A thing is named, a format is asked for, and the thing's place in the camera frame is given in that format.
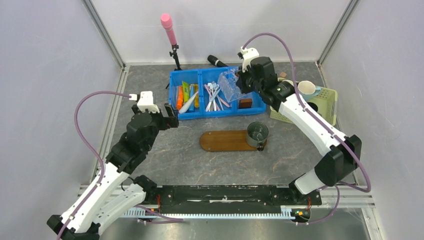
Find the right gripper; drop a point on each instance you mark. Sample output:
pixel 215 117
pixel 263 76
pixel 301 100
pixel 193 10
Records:
pixel 242 76

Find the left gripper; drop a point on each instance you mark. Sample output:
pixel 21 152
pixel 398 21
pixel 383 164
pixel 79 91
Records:
pixel 172 120

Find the white toothpaste tube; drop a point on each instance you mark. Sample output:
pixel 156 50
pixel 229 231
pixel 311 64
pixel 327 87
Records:
pixel 188 104

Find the clear acrylic toothbrush holder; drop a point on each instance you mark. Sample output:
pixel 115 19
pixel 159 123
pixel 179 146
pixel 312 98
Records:
pixel 227 83

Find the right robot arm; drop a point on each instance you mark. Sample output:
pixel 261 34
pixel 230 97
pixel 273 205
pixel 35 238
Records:
pixel 340 153

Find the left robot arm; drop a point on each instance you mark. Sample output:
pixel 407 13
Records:
pixel 92 214

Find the orange toothpaste tube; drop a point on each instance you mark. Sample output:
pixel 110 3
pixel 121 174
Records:
pixel 180 97

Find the green toothpaste tube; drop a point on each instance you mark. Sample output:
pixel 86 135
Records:
pixel 186 91

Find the white toothbrush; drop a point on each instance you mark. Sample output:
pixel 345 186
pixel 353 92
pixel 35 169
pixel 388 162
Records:
pixel 210 107

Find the oval wooden tray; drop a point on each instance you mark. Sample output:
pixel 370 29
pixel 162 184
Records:
pixel 225 141

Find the light blue toothbrush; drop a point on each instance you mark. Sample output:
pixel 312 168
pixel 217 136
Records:
pixel 218 103

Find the small brown block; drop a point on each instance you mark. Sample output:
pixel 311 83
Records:
pixel 282 74

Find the acrylic holder with wood ends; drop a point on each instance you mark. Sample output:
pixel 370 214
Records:
pixel 245 103

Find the blue three-compartment bin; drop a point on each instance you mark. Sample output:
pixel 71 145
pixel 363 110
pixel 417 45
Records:
pixel 204 76

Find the black microphone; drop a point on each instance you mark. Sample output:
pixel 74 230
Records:
pixel 216 62

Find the light blue mug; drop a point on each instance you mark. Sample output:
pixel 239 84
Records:
pixel 308 90

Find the dark green enamel mug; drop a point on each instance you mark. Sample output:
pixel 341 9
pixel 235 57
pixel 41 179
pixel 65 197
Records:
pixel 256 135

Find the dark brown mug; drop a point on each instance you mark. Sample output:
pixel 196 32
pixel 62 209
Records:
pixel 313 106

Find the light green plastic basket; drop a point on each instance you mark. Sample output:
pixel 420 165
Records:
pixel 327 104

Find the pink microphone on stand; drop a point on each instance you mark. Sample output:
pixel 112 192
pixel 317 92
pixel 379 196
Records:
pixel 167 24

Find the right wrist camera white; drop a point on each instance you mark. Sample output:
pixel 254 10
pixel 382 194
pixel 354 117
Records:
pixel 247 55

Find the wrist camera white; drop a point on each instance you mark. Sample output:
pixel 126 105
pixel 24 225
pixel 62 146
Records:
pixel 145 102
pixel 247 55

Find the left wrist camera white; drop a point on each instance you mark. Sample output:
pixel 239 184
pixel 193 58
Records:
pixel 145 102

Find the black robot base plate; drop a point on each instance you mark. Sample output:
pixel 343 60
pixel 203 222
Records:
pixel 227 199

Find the white cable duct strip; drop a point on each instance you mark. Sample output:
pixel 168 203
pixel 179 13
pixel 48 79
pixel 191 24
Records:
pixel 283 214

